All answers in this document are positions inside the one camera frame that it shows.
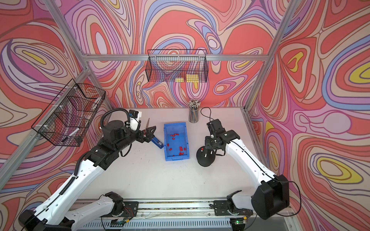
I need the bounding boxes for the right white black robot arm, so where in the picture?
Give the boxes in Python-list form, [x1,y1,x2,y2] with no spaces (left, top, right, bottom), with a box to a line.
[202,130,290,220]

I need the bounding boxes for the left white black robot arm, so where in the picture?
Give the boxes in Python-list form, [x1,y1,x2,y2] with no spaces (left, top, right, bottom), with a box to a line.
[18,118,156,231]

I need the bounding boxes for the black round screw base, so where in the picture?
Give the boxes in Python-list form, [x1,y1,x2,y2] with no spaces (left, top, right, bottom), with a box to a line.
[196,146,216,167]

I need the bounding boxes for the blue plastic parts bin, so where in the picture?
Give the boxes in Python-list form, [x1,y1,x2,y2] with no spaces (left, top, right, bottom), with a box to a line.
[164,122,190,161]

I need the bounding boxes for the mesh pencil cup with pencils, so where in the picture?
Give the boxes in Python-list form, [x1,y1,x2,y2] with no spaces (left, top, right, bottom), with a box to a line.
[188,100,200,123]

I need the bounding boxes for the white marker pen in basket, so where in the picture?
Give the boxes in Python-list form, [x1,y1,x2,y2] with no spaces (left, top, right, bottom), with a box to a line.
[62,128,80,142]

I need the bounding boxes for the yellow sticky note pad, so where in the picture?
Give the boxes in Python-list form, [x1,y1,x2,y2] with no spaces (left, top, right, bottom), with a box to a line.
[186,74,199,83]

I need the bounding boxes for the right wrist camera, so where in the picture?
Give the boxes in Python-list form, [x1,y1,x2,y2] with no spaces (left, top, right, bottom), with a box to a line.
[207,119,228,138]

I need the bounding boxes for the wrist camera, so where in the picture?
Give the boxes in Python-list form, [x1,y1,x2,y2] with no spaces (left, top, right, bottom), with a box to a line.
[129,109,142,131]
[207,119,228,138]

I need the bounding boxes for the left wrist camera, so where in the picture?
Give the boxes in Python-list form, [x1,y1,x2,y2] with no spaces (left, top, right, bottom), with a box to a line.
[129,109,142,131]

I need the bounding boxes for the black wire basket back wall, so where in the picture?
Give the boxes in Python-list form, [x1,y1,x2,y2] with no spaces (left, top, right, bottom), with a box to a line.
[145,49,209,83]

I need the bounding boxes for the black wire basket wall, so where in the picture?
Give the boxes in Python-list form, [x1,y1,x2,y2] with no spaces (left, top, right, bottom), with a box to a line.
[145,49,209,83]
[31,80,106,147]

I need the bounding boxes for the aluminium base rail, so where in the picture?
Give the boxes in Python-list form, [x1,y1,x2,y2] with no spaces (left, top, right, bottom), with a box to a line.
[54,197,298,231]

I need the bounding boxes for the black wire basket left wall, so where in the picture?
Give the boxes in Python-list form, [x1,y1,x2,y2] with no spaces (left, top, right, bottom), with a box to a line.
[31,80,106,147]

